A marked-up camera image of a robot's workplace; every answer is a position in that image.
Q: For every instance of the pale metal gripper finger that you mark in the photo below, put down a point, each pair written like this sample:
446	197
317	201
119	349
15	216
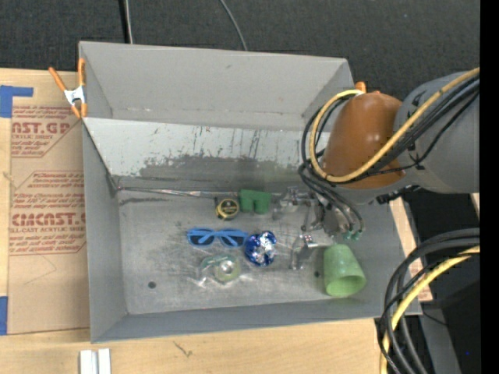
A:
293	201
302	252

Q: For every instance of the dark green arch block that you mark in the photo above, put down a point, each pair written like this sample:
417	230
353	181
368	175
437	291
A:
253	198

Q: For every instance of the blue and silver foil wrapper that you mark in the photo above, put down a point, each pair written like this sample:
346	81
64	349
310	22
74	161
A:
260	248

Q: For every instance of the light green cup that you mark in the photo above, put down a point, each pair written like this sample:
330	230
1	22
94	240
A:
342	271

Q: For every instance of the yellow and black tape measure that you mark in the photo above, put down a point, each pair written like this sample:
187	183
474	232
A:
227	209

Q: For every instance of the clear tape dispenser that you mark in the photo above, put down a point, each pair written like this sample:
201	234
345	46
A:
225	269

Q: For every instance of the blue sunglasses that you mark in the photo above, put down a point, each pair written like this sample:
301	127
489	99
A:
202	237

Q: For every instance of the grey metal bin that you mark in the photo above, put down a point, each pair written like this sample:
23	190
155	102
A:
175	286

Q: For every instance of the brown cardboard board, red print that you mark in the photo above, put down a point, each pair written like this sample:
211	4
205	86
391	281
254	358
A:
43	279

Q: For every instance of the black cylinder on white bracket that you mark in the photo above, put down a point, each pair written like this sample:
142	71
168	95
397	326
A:
386	198

